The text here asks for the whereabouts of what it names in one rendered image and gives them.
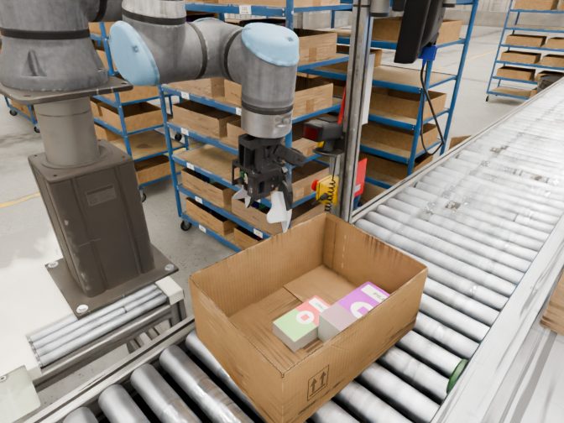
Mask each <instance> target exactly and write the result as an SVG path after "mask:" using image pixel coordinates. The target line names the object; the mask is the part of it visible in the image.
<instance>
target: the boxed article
mask: <svg viewBox="0 0 564 423"><path fill-rule="evenodd" d="M328 307H330V305H328V304H327V303H326V302H325V301H324V300H322V299H321V298H319V297H318V296H317V295H315V296H313V297H312V298H310V299H309V300H307V301H306V302H304V303H303V304H301V305H299V306H297V307H296V308H295V309H294V310H292V311H290V312H288V313H287V314H285V315H284V316H282V317H280V318H279V319H278V320H276V321H274V322H273V333H274V334H275V335H276V336H277V337H278V338H279V339H280V340H281V341H282V342H284V343H285V344H286V345H287V346H288V347H289V348H290V349H291V350H292V351H293V352H295V351H297V350H298V349H299V348H301V347H304V346H305V345H307V344H308V343H309V342H311V341H312V340H314V339H315V338H317V334H318V322H319V314H320V313H321V312H323V311H324V310H325V309H327V308H328Z"/></svg>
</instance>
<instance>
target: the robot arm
mask: <svg viewBox="0 0 564 423"><path fill-rule="evenodd" d="M106 22H116V23H115V24H114V25H113V26H112V27H111V28H110V32H109V34H110V36H109V46H110V50H111V54H112V58H113V61H114V63H115V66H116V67H117V69H118V71H119V73H120V74H121V75H122V77H123V78H124V79H125V80H126V81H127V82H128V83H129V84H132V85H133V86H157V85H162V84H168V83H174V82H181V81H192V80H193V81H196V80H202V79H208V78H214V77H221V78H224V79H227V80H229V81H232V82H235V83H237V84H239V85H241V86H242V110H241V128H242V130H243V131H244V132H245V134H242V135H239V136H238V160H235V161H233V162H232V186H234V185H237V184H241V185H242V187H243V188H242V189H241V190H240V191H238V192H237V193H236V194H235V195H234V196H233V200H237V199H242V198H245V206H246V208H249V207H250V206H251V205H252V204H253V203H254V202H255V201H258V200H260V199H264V198H265V197H267V196H270V192H271V191H274V190H275V188H276V187H278V186H279V187H278V191H274V192H273V193H272V195H271V201H272V207H271V209H270V210H269V212H268V214H267V221H268V222H269V223H275V222H281V227H282V230H283V232H286V231H287V229H288V226H289V224H290V218H291V210H292V208H293V196H294V194H293V188H292V184H291V183H290V178H289V174H287V171H288V170H287V169H286V167H285V162H286V163H288V165H293V166H294V167H296V166H299V167H301V168H302V167H303V165H304V163H305V161H306V159H307V157H305V156H304V155H303V153H301V152H300V151H299V150H298V149H294V148H291V147H290V148H288V147H286V146H284V145H283V144H282V143H283V142H284V141H285V135H286V134H288V133H289V132H290V130H291V124H292V115H293V105H294V97H295V81H296V72H297V63H298V61H299V58H300V56H299V39H298V37H297V35H296V34H295V33H294V32H293V31H292V30H290V29H287V28H285V27H282V26H276V25H274V24H271V23H249V24H247V25H245V26H244V28H243V27H239V26H237V25H233V24H229V23H224V22H223V21H221V20H219V19H216V18H199V19H197V20H195V21H194V22H186V11H185V0H0V32H1V35H2V39H3V44H2V50H1V57H0V78H1V82H2V84H3V85H4V86H7V87H10V88H13V89H18V90H24V91H74V90H80V89H86V88H91V87H95V86H100V85H102V84H104V83H106V82H107V81H108V79H107V70H106V67H105V65H104V64H103V62H102V60H101V58H100V56H99V54H98V53H97V50H96V48H95V47H94V45H93V43H92V41H91V36H90V30H89V24H88V23H106ZM283 159H284V160H285V162H283V161H282V160H283ZM235 168H239V178H237V179H235V180H234V169H235Z"/></svg>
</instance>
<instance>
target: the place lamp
mask: <svg viewBox="0 0 564 423"><path fill-rule="evenodd" d="M466 362H467V360H466V359H462V360H461V361H460V362H459V363H458V365H457V366H456V367H455V368H454V370H453V372H452V375H451V377H450V378H449V380H448V383H447V386H446V394H448V392H449V391H450V389H451V387H452V386H453V385H454V383H455V382H456V380H457V378H458V376H459V374H460V372H461V371H462V369H463V367H464V365H465V364H466Z"/></svg>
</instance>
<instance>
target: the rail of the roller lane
mask: <svg viewBox="0 0 564 423"><path fill-rule="evenodd" d="M562 82H564V77H562V78H561V79H560V80H559V81H557V82H555V83H553V84H552V85H550V86H548V87H547V88H546V89H544V90H543V91H541V92H539V93H538V94H536V95H535V96H533V97H532V98H530V99H529V100H527V101H526V102H523V103H522V104H520V105H519V106H517V107H516V108H515V109H513V110H511V111H510V112H508V113H506V114H505V115H503V116H502V117H500V118H499V119H497V120H496V121H494V122H493V123H490V124H489V125H488V126H487V127H485V128H483V129H481V130H480V131H478V132H477V133H475V134H474V135H473V136H471V137H469V138H467V139H466V140H464V141H463V142H461V143H460V144H458V145H457V146H455V147H454V148H452V149H450V150H448V151H447V152H445V153H444V154H443V155H441V156H439V157H438V158H436V159H434V160H433V161H431V162H430V163H429V164H427V165H425V166H424V167H422V168H421V169H419V170H417V171H416V172H415V173H413V174H412V175H409V176H408V177H406V178H405V179H403V180H402V181H401V182H399V183H397V184H396V185H394V186H392V187H391V188H389V189H388V190H386V191H385V192H383V193H382V194H380V195H379V196H376V197H375V198H373V199H372V200H371V201H369V202H367V203H366V204H364V205H363V206H361V207H359V208H358V209H357V210H355V211H353V212H352V222H351V224H352V225H353V226H354V224H355V223H356V221H357V220H358V219H360V218H361V219H363V220H365V217H366V216H367V214H368V213H369V212H375V210H377V208H378V206H379V205H384V204H385V203H386V202H387V200H388V199H389V198H393V199H394V197H396V195H397V193H399V192H403V191H404V190H405V188H406V187H407V186H412V185H413V183H414V182H415V181H419V180H420V179H421V177H422V176H423V175H425V176H427V175H428V173H429V172H430V171H434V170H435V168H436V167H437V166H441V165H442V163H443V162H447V161H448V160H449V159H450V158H453V157H454V156H455V154H459V153H460V152H461V150H463V149H465V148H466V147H467V146H471V144H472V143H476V141H477V140H478V139H480V138H481V137H482V136H485V135H486V133H490V131H491V130H494V129H495V128H496V127H498V126H499V125H500V124H502V123H503V122H506V121H507V119H510V118H511V117H513V116H514V115H515V114H517V113H518V112H520V111H521V110H524V108H525V107H527V106H529V105H530V104H531V103H533V102H535V101H536V100H538V99H539V98H541V97H543V96H544V95H545V94H546V93H548V92H549V91H551V90H553V88H555V87H556V86H559V85H560V84H561V83H562ZM195 329H196V323H195V317H194V314H193V315H191V316H189V317H187V318H186V319H184V320H183V321H181V322H180V323H178V324H177V325H175V326H173V327H172V328H170V329H169V330H168V331H166V332H164V333H163V334H161V335H159V336H158V337H156V338H155V339H154V340H152V341H151V342H148V343H147V344H145V345H144V346H142V347H141V348H139V349H138V350H136V351H135V352H133V353H131V354H129V355H128V356H127V357H125V358H124V359H122V360H121V361H119V362H117V363H115V364H114V365H112V366H111V367H110V368H108V369H106V370H105V371H103V372H102V373H100V374H98V375H97V376H96V377H94V378H93V379H91V380H89V381H87V382H86V383H84V384H83V385H82V386H80V387H79V388H77V389H75V390H73V391H72V392H70V393H69V394H67V395H66V396H64V397H63V398H61V399H59V400H58V401H56V402H54V403H53V404H52V405H50V406H49V407H47V408H45V409H44V410H42V411H40V412H39V413H38V414H37V415H34V416H33V417H31V418H30V419H28V420H26V421H25V422H24V423H63V421H64V419H65V418H66V417H67V416H68V414H70V413H71V412H72V411H73V410H76V409H78V408H81V407H86V408H88V409H90V410H91V412H92V414H93V415H94V416H95V417H96V419H97V421H98V422H99V421H100V420H102V419H104V418H105V417H106V415H105V414H104V413H103V411H102V409H101V408H100V406H99V404H98V399H99V397H100V395H101V393H102V392H103V391H104V390H105V389H106V388H108V387H109V386H112V385H114V384H120V385H122V386H123V387H124V388H125V390H126V391H127V392H128V394H129V395H130V396H131V398H132V397H134V396H135V395H137V394H138V392H137V390H136V389H135V388H134V387H133V386H132V385H131V381H130V378H131V375H132V373H133V372H134V370H135V369H136V368H138V367H139V366H141V365H143V364H146V363H148V364H151V365H152V366H153V367H154V368H155V369H156V370H157V372H158V373H159V374H160V375H161V376H164V375H165V374H166V373H167V372H166V371H165V369H164V368H163V367H162V366H161V365H160V363H159V357H160V355H161V353H162V352H163V351H164V350H165V349H166V348H167V347H169V346H172V345H176V346H178V347H179V348H180V349H181V350H182V351H183V352H184V353H185V354H186V355H187V356H188V357H190V356H191V355H192V354H193V353H192V352H191V351H190V350H189V349H188V348H187V347H186V345H185V340H186V338H187V336H188V335H189V334H190V333H191V332H192V331H193V330H195Z"/></svg>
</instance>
